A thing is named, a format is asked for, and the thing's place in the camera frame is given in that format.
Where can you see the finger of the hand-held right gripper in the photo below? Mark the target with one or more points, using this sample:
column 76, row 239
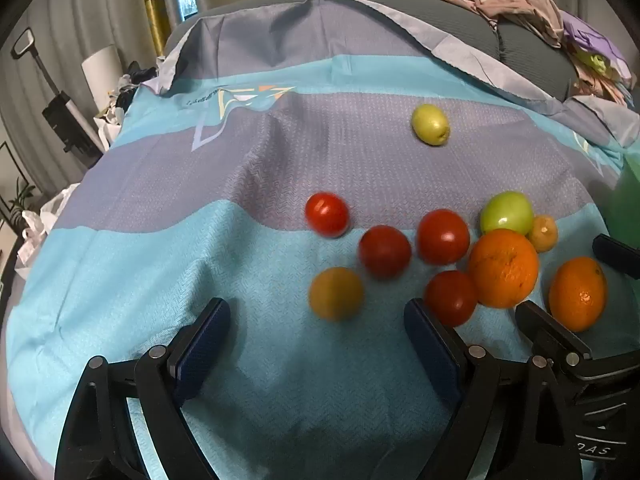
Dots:
column 545, row 330
column 620, row 257

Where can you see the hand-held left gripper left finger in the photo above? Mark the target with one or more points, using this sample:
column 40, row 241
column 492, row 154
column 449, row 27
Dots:
column 205, row 345

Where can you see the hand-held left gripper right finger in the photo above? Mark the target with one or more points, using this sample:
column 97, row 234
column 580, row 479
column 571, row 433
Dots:
column 430, row 345

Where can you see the red tomato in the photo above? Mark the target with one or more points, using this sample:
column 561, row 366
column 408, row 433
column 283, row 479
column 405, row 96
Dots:
column 326, row 213
column 450, row 297
column 385, row 251
column 443, row 236

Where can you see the green bowl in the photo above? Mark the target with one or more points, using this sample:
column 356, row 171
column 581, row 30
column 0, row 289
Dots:
column 627, row 200

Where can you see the large orange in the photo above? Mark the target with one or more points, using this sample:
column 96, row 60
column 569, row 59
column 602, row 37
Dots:
column 502, row 268

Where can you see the small orange-yellow fruit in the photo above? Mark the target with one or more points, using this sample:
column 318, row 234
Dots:
column 545, row 232

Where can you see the blue and grey printed blanket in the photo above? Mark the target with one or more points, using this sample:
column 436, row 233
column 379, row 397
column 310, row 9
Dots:
column 200, row 260

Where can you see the yellow-orange round fruit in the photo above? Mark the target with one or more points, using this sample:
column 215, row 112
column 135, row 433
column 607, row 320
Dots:
column 336, row 294

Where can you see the green round fruit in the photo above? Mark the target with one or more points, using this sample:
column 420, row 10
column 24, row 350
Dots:
column 506, row 212

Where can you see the pink patterned cloth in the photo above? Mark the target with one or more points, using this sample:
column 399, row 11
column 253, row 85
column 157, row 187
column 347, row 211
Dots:
column 607, row 87

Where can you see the lime green cloth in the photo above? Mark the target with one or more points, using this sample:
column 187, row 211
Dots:
column 598, row 62

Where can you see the white plastic bag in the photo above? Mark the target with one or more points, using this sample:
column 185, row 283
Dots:
column 40, row 225

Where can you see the yellow-green oval fruit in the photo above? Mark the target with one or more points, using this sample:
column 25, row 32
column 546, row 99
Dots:
column 430, row 124

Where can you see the purple cloth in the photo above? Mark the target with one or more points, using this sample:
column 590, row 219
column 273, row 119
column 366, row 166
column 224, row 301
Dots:
column 590, row 35

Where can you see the green potted plant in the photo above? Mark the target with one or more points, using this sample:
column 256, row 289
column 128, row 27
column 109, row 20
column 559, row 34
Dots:
column 17, row 202

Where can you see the pile of bags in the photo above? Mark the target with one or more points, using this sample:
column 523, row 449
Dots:
column 125, row 95

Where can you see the black stick vacuum cleaner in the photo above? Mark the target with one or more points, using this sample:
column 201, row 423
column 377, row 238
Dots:
column 62, row 110

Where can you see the pink crumpled cloth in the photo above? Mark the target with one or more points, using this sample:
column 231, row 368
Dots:
column 505, row 0

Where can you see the grey sofa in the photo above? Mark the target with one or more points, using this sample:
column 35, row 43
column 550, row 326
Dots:
column 450, row 15

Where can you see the yellow patterned curtain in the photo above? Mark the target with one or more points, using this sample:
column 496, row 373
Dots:
column 152, row 5

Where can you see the black picture frame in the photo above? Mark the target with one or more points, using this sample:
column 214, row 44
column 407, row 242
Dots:
column 12, row 170

